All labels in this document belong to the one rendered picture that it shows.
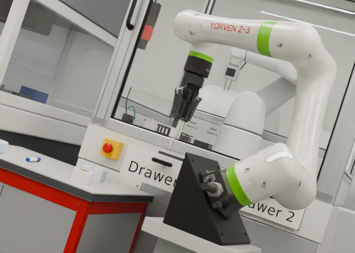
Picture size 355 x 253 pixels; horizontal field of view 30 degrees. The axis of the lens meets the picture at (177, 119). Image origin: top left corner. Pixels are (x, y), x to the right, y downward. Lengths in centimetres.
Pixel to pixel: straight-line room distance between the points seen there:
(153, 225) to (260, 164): 34
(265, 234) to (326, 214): 23
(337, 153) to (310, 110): 43
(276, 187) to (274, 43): 45
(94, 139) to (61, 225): 69
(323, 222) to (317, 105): 55
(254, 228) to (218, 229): 70
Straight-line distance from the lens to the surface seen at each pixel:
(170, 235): 185
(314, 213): 248
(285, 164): 184
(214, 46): 236
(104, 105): 271
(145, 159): 227
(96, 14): 325
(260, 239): 251
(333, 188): 248
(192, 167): 184
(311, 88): 211
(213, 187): 180
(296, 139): 205
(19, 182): 217
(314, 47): 202
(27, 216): 216
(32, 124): 302
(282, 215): 248
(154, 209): 261
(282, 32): 204
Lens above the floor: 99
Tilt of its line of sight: 2 degrees up
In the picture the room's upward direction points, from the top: 18 degrees clockwise
